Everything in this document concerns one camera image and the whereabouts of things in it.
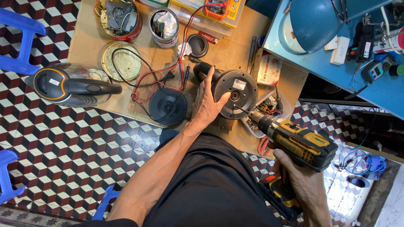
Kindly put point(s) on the person's left hand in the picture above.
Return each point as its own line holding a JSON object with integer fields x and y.
{"x": 205, "y": 105}

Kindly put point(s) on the person's right hand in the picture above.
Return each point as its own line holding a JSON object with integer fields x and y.
{"x": 304, "y": 184}

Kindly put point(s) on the black electric kettle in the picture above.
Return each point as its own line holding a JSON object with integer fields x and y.
{"x": 243, "y": 91}

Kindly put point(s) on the black round kettle base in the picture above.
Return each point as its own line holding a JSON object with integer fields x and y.
{"x": 167, "y": 108}

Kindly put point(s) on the blue slipper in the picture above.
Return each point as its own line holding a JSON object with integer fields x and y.
{"x": 359, "y": 182}

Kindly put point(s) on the red multimeter probe lead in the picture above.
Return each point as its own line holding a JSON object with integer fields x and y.
{"x": 182, "y": 53}

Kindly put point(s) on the crumpled white tissue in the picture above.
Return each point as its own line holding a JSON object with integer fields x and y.
{"x": 184, "y": 49}

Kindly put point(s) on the black round kettle lid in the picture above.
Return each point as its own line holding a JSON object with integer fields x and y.
{"x": 197, "y": 45}

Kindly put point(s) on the clear plastic tray of tools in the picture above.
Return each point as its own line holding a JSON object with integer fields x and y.
{"x": 268, "y": 107}

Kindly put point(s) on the small red box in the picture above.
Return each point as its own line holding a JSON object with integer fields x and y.
{"x": 207, "y": 37}

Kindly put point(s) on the grey metal file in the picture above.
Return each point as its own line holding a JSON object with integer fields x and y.
{"x": 251, "y": 55}

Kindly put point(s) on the white cardboard medicine box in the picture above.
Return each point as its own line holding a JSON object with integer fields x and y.
{"x": 266, "y": 67}

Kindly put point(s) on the person's black shorts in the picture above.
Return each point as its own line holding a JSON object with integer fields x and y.
{"x": 208, "y": 189}

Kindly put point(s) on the silver tin can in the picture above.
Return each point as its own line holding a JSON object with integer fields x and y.
{"x": 163, "y": 28}

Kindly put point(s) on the gold round tin lid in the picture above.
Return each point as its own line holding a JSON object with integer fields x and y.
{"x": 121, "y": 61}

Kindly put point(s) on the clear plastic box yellow label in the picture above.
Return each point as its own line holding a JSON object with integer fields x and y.
{"x": 235, "y": 14}

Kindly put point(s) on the orange multimeter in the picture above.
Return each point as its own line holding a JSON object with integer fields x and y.
{"x": 216, "y": 9}

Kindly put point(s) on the blue workbench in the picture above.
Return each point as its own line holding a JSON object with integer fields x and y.
{"x": 385, "y": 94}

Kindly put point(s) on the red round tin of parts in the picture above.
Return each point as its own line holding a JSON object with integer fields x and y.
{"x": 118, "y": 19}

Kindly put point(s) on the brown cardboard sheet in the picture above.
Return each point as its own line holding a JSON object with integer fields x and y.
{"x": 88, "y": 41}

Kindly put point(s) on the blue grey tester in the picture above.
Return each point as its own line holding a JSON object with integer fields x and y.
{"x": 375, "y": 71}

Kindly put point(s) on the blue metal desk lamp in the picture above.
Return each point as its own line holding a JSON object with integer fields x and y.
{"x": 312, "y": 25}

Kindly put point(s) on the blue plastic stool leg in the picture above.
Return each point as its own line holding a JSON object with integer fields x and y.
{"x": 105, "y": 201}

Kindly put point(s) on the white power adapter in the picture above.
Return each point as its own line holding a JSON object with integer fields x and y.
{"x": 340, "y": 50}

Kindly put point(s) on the black handheld device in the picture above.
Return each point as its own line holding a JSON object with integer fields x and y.
{"x": 363, "y": 44}

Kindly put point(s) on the white red spray can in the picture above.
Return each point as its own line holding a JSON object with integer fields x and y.
{"x": 389, "y": 42}

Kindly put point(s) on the blue plastic chair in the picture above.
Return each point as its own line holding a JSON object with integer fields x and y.
{"x": 22, "y": 41}

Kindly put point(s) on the blue plastic stool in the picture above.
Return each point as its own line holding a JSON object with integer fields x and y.
{"x": 8, "y": 176}

